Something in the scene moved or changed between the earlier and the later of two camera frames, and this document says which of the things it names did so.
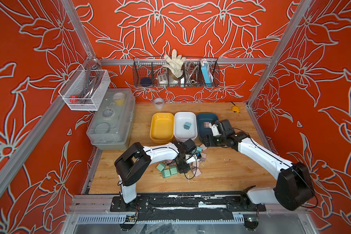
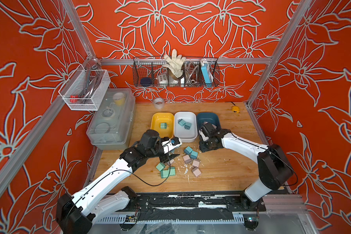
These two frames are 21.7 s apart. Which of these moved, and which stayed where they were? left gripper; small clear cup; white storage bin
Moved: left gripper
Stayed: white storage bin; small clear cup
